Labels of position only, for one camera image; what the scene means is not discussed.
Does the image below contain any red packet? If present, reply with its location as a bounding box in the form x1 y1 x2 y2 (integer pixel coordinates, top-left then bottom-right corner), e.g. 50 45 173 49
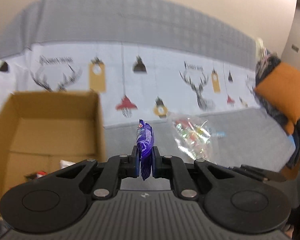
25 171 47 181

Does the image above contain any brown cardboard box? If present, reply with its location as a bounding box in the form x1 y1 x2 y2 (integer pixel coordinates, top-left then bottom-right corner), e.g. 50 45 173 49
0 91 106 199

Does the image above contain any clear bag of candies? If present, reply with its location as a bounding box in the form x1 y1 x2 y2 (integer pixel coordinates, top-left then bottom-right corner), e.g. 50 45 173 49
167 113 219 164

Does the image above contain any purple candy bar wrapper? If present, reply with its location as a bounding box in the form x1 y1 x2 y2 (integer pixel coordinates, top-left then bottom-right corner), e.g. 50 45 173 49
136 119 154 180

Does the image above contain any small light blue packet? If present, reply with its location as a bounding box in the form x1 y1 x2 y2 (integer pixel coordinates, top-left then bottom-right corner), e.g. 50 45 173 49
211 132 226 138

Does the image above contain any orange cushion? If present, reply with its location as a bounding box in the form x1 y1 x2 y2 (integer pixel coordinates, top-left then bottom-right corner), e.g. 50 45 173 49
255 62 300 135

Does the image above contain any grey deer-print sofa cover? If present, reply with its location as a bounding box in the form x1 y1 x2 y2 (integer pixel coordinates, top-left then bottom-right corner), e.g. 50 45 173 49
0 0 295 172

